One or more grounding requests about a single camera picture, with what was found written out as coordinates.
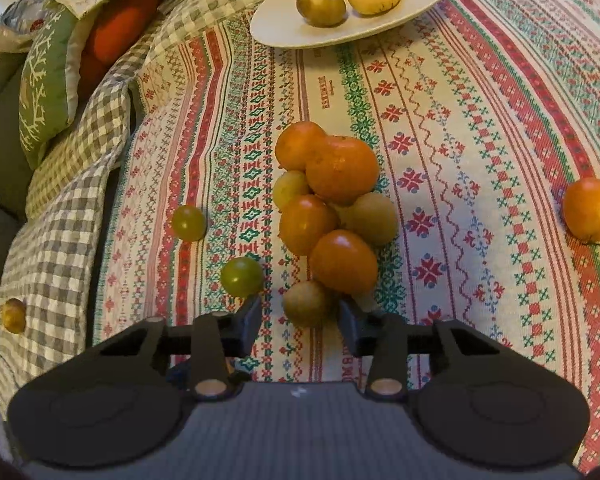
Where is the orange tomato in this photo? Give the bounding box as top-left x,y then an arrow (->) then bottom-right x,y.
308,229 -> 379,295
279,194 -> 339,257

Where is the pale yellow-green fruit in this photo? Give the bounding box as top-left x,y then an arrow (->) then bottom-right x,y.
336,192 -> 399,247
272,170 -> 312,211

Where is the brownish yellow fruit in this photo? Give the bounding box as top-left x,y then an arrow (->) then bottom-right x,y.
282,280 -> 337,328

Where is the small yellow fruit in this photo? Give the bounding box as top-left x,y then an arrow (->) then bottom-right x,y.
0,298 -> 27,334

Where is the orange fruit with stem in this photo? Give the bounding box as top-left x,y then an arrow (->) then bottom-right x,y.
561,177 -> 600,243

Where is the white plate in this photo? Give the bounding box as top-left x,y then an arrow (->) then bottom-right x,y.
250,0 -> 453,50

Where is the green snowflake pillow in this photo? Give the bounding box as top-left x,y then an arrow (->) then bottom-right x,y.
19,7 -> 88,171

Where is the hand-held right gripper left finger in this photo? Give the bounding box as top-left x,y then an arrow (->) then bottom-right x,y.
92,295 -> 264,402

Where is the green grape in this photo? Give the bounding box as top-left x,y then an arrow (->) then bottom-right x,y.
220,256 -> 265,297
172,205 -> 208,241

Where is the grey checkered blanket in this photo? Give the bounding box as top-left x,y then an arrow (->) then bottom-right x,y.
0,0 -> 281,421

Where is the brown-green round fruit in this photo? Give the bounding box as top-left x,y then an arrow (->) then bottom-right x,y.
296,0 -> 347,27

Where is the crinkled plastic bag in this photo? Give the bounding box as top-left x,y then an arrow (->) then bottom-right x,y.
0,0 -> 56,53

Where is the large orange mandarin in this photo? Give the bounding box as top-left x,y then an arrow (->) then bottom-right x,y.
305,135 -> 381,206

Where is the orange plush cushion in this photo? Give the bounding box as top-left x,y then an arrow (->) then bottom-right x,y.
77,0 -> 161,96

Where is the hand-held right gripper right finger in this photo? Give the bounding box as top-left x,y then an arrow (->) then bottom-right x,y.
337,299 -> 516,402

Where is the embroidered patterned blanket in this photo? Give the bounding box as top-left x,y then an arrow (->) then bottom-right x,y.
92,0 -> 600,476

